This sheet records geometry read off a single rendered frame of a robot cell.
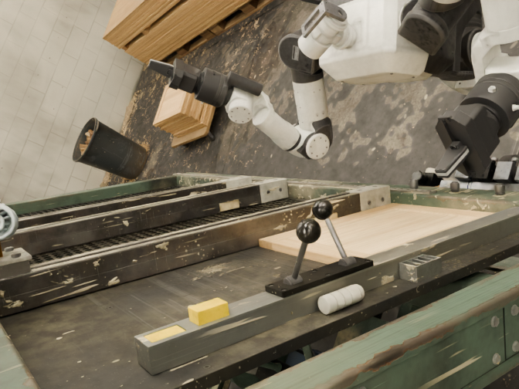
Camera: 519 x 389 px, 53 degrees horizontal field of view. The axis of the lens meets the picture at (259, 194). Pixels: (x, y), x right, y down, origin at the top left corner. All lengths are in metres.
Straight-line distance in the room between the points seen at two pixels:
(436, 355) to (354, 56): 0.80
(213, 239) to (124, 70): 6.12
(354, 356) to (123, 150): 5.18
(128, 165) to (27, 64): 1.85
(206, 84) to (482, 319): 0.91
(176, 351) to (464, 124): 0.54
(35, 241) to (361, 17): 1.05
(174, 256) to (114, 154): 4.50
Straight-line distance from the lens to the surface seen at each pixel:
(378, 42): 1.24
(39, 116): 6.66
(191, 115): 4.51
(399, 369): 0.63
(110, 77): 7.13
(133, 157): 5.72
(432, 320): 0.69
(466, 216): 1.38
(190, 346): 0.74
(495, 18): 0.96
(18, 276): 1.09
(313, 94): 1.50
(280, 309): 0.81
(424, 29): 1.16
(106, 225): 1.64
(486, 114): 0.91
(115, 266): 1.13
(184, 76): 1.37
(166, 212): 1.70
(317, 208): 0.92
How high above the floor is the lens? 2.04
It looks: 33 degrees down
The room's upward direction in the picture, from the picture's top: 64 degrees counter-clockwise
